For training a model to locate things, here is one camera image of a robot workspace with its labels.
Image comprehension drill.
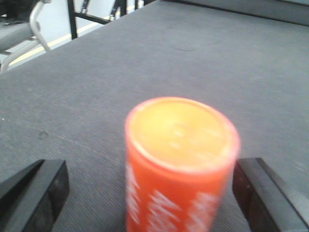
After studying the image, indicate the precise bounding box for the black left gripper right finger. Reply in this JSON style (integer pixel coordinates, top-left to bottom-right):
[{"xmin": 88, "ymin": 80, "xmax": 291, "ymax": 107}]
[{"xmin": 232, "ymin": 158, "xmax": 309, "ymax": 232}]

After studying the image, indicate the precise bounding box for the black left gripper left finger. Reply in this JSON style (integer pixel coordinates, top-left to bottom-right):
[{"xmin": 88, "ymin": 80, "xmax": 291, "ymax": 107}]
[{"xmin": 0, "ymin": 159, "xmax": 70, "ymax": 232}]

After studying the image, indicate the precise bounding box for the grey metal chair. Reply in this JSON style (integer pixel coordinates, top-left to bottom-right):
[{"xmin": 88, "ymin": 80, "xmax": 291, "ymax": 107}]
[{"xmin": 0, "ymin": 0, "xmax": 51, "ymax": 73}]

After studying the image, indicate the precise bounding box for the black metal frame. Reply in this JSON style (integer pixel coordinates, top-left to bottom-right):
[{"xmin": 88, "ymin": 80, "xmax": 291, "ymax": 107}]
[{"xmin": 67, "ymin": 0, "xmax": 145, "ymax": 40}]

